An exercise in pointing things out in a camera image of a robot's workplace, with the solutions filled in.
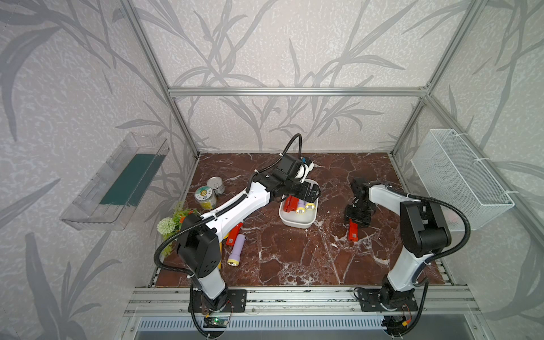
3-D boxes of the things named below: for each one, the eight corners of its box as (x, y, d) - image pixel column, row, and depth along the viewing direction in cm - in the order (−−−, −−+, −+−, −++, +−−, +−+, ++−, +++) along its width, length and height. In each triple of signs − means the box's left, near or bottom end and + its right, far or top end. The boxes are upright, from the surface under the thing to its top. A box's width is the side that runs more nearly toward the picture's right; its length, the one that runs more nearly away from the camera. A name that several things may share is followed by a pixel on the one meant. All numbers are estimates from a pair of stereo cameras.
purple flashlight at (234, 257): (228, 264, 84) (226, 262, 81) (238, 236, 91) (237, 233, 89) (237, 267, 83) (236, 264, 81) (247, 238, 91) (246, 235, 89)
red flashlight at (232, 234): (225, 243, 89) (223, 241, 87) (236, 222, 95) (235, 219, 93) (232, 246, 88) (231, 244, 86) (243, 224, 95) (242, 222, 93)
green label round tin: (199, 210, 99) (193, 200, 93) (203, 196, 105) (198, 185, 98) (214, 210, 99) (209, 200, 93) (218, 196, 105) (213, 185, 98)
